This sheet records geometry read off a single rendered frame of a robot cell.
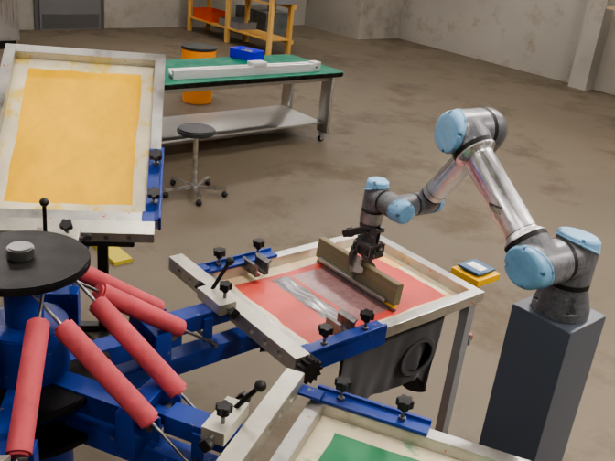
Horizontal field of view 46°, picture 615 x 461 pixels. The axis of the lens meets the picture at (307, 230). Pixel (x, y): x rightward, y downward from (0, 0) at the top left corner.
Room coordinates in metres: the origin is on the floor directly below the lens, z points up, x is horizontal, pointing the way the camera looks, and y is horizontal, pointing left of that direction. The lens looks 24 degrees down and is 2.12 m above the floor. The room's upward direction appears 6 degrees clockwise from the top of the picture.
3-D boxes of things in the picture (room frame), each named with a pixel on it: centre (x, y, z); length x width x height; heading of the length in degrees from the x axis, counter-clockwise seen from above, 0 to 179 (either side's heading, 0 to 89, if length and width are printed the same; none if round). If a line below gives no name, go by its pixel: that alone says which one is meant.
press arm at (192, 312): (1.82, 0.28, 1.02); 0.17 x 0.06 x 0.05; 131
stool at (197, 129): (5.31, 0.94, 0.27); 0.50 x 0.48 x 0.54; 37
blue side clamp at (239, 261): (2.25, 0.22, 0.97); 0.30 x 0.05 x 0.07; 131
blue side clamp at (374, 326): (1.83, -0.14, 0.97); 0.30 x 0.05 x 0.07; 131
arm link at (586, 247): (1.76, -0.70, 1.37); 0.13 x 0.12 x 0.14; 125
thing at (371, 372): (2.09, -0.30, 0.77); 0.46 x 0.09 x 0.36; 131
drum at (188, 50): (8.18, 1.42, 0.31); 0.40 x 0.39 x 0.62; 134
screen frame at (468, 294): (2.19, -0.14, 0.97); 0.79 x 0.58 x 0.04; 131
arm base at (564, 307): (1.76, -0.70, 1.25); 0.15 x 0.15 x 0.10
